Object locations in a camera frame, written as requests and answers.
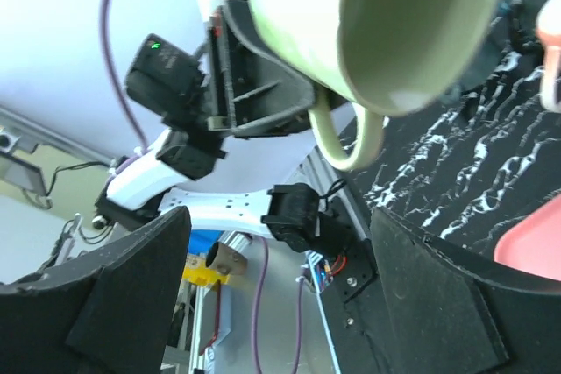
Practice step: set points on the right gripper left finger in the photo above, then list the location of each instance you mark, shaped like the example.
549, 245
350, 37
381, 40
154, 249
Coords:
108, 311

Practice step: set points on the pink plastic tray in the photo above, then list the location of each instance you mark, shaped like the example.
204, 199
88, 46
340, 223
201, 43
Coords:
533, 245

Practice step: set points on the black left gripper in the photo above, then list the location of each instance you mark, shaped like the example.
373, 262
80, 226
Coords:
246, 92

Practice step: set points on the sage green mug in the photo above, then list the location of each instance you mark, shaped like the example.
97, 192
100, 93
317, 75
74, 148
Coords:
371, 59

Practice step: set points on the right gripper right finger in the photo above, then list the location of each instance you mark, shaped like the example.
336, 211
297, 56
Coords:
453, 311

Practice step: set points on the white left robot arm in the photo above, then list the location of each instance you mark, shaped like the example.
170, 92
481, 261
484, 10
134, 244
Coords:
159, 176

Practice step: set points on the pink and white mug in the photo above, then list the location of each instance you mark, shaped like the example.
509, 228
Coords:
548, 32

